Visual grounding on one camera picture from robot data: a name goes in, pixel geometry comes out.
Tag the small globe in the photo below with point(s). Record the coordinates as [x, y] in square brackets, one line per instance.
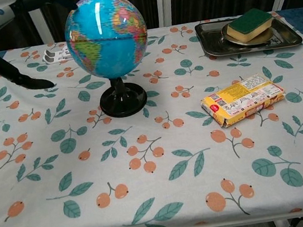
[103, 55]

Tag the white folding laptop stand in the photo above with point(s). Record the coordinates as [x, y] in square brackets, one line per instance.
[53, 56]

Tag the floral tablecloth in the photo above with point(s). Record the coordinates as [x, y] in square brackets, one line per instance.
[147, 162]

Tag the metal bowl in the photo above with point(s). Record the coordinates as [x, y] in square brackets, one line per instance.
[231, 40]

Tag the green and yellow sponge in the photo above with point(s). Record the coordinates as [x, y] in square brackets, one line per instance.
[249, 25]

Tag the yellow food packet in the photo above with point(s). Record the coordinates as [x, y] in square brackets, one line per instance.
[243, 100]

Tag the rectangular metal tray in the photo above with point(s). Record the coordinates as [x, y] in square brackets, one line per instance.
[284, 35]

